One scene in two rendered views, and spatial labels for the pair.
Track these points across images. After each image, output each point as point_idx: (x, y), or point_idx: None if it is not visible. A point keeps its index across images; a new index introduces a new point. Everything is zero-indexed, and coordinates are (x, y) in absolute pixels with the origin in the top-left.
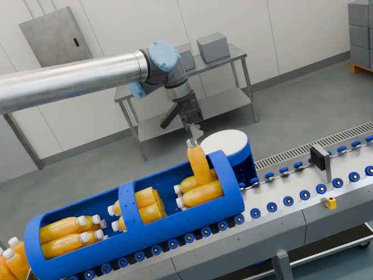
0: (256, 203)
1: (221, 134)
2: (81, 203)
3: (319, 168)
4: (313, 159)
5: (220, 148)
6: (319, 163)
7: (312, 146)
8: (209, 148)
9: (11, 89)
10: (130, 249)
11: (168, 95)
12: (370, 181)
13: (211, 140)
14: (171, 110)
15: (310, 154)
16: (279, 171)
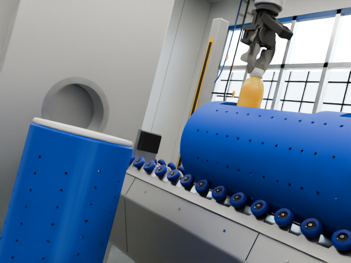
0: (191, 188)
1: (50, 121)
2: None
3: (154, 151)
4: (147, 143)
5: (105, 135)
6: (158, 144)
7: (142, 130)
8: (101, 134)
9: None
10: None
11: (283, 2)
12: None
13: (67, 126)
14: (280, 22)
15: (143, 139)
16: (142, 163)
